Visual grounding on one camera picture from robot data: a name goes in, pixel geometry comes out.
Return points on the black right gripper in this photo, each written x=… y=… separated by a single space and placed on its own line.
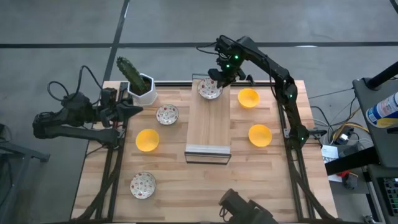
x=231 y=71

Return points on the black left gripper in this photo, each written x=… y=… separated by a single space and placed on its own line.
x=110 y=115

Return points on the floral mini bowl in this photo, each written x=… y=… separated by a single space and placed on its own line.
x=142 y=185
x=167 y=114
x=207 y=91

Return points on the yellow mini bowl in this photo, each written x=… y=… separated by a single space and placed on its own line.
x=248 y=98
x=147 y=140
x=260 y=135

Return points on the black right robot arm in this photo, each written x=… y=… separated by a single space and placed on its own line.
x=280 y=77

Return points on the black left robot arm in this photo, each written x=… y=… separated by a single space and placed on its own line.
x=77 y=133

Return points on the white hexagonal plant pot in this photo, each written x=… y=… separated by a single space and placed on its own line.
x=147 y=98

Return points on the green cactus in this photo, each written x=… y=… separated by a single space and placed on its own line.
x=130 y=74

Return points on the grey metal stand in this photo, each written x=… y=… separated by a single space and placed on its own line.
x=21 y=155

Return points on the white paper sheet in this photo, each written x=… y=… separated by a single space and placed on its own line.
x=329 y=154

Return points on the black desk beam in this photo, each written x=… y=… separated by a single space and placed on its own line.
x=351 y=161

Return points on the white blue canister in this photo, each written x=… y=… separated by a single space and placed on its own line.
x=384 y=110

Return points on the dark grey side desk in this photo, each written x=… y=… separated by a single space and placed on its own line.
x=382 y=143

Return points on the black keyboard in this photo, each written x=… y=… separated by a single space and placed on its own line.
x=392 y=194

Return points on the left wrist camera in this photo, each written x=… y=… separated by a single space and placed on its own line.
x=109 y=95

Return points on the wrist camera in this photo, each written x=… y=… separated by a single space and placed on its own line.
x=224 y=46
x=109 y=95

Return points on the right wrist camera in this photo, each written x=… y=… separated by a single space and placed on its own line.
x=224 y=46

